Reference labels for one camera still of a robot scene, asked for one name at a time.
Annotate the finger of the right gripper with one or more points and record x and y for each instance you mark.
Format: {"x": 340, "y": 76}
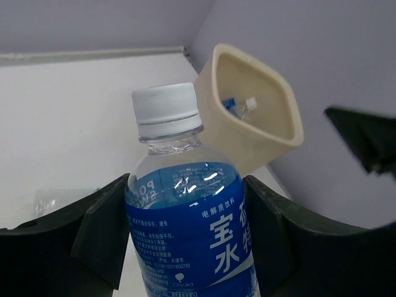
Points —
{"x": 370, "y": 137}

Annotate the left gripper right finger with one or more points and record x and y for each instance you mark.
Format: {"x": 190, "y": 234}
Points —
{"x": 298, "y": 252}

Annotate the beige plastic bin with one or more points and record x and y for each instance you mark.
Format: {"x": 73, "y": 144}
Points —
{"x": 274, "y": 129}

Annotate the aluminium table rail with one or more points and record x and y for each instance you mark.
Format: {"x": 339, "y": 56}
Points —
{"x": 21, "y": 59}

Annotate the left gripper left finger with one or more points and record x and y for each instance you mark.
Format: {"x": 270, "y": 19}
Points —
{"x": 78, "y": 250}

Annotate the blue label bottle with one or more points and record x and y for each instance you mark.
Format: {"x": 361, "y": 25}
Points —
{"x": 244, "y": 109}
{"x": 230, "y": 106}
{"x": 185, "y": 204}
{"x": 50, "y": 200}

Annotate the blue label bottle front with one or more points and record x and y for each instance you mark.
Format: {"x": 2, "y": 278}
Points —
{"x": 244, "y": 109}

